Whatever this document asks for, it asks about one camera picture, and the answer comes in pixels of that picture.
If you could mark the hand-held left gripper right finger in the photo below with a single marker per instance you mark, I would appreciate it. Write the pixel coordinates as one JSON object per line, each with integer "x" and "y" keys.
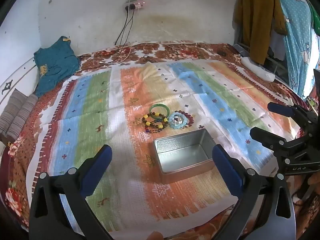
{"x": 225, "y": 170}

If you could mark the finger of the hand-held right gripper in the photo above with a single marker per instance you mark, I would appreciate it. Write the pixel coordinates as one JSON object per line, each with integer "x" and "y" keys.
{"x": 280, "y": 108}
{"x": 265, "y": 136}

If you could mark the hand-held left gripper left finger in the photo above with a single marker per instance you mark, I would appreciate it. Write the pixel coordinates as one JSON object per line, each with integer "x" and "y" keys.
{"x": 100, "y": 165}

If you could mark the silver metal tin box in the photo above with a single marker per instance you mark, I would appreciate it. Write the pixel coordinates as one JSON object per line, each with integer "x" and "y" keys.
{"x": 185, "y": 155}

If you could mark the green jade bangle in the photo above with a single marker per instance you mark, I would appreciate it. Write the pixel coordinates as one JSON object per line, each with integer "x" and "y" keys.
{"x": 151, "y": 110}

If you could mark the striped colourful cloth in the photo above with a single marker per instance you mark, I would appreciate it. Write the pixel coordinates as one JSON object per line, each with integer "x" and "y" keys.
{"x": 100, "y": 130}

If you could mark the white rolled cloth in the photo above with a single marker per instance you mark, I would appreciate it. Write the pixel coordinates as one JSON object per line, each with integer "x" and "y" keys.
{"x": 257, "y": 70}

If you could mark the pale grey garment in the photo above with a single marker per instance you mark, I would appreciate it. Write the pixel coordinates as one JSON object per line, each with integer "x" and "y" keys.
{"x": 277, "y": 45}

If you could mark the blue dotted cloth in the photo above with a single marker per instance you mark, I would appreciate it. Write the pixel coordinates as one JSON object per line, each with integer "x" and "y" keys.
{"x": 297, "y": 42}

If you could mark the small black object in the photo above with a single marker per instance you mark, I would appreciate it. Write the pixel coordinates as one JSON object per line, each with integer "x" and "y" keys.
{"x": 220, "y": 53}

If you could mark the brown floral bed sheet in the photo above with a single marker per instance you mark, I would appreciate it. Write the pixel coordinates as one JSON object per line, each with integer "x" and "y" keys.
{"x": 17, "y": 180}

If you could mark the mustard hanging garment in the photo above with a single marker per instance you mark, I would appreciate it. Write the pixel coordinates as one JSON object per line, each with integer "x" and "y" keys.
{"x": 257, "y": 20}

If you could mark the green cloth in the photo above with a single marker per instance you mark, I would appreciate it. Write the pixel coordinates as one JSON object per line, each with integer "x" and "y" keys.
{"x": 316, "y": 20}

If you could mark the grey striped pillow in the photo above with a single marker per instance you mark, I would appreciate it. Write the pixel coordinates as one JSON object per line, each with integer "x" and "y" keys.
{"x": 15, "y": 120}

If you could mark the teal shirt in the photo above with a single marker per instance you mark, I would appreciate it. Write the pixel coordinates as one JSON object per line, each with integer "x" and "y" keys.
{"x": 55, "y": 65}

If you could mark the white decorated bed board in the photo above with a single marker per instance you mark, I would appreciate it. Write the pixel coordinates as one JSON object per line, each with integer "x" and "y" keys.
{"x": 15, "y": 80}

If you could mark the pink white power strip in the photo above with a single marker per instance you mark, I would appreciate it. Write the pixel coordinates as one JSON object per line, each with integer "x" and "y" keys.
{"x": 137, "y": 4}

